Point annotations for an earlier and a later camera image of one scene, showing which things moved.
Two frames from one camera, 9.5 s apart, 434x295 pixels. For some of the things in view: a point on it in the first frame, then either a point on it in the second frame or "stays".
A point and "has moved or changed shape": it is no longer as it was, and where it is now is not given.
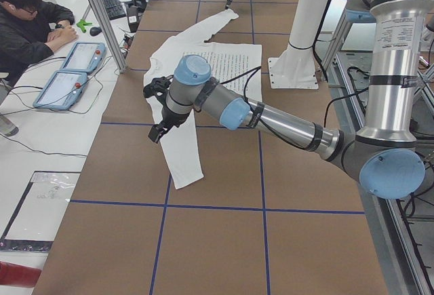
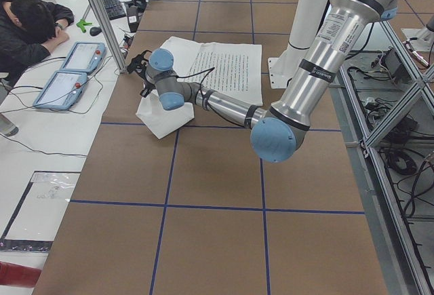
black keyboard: [112, 5] stays
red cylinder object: [12, 274] stays
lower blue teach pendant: [62, 91] stays
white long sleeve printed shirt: [239, 65] has moved or changed shape
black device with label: [133, 18] stays
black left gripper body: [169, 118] to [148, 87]
